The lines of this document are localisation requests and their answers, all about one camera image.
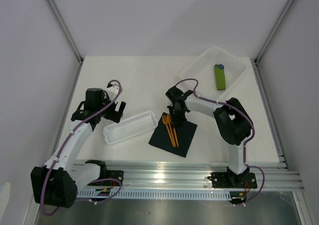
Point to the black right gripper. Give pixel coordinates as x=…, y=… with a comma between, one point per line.
x=175, y=120

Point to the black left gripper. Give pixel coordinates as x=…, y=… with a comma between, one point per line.
x=114, y=115

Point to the orange plastic knife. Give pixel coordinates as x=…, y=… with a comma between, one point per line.
x=172, y=130

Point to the orange plastic fork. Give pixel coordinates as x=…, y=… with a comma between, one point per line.
x=165, y=122

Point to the white narrow cutlery tray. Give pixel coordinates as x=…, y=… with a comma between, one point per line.
x=130, y=127

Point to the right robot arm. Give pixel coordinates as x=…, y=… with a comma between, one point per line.
x=233, y=123

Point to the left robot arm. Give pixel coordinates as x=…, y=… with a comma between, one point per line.
x=54, y=183

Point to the dark navy paper napkin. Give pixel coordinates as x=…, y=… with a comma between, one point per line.
x=185, y=134

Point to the green rolled napkin bundle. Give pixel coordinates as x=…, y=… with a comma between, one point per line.
x=219, y=77

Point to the large white basket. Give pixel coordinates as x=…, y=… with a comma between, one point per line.
x=202, y=69

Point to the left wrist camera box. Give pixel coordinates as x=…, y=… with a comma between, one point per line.
x=113, y=90

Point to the aluminium frame rail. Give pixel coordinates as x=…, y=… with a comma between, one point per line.
x=193, y=176

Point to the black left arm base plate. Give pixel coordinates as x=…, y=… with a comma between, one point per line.
x=115, y=174

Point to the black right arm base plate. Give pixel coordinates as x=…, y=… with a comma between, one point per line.
x=221, y=180

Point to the white slotted cable duct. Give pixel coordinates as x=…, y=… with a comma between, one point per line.
x=206, y=195

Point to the left corner frame post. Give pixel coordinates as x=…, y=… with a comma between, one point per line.
x=52, y=6

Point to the corner frame post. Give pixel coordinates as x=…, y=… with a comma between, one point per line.
x=52, y=6
x=283, y=15

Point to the right corner frame post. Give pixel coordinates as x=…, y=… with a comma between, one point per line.
x=283, y=15

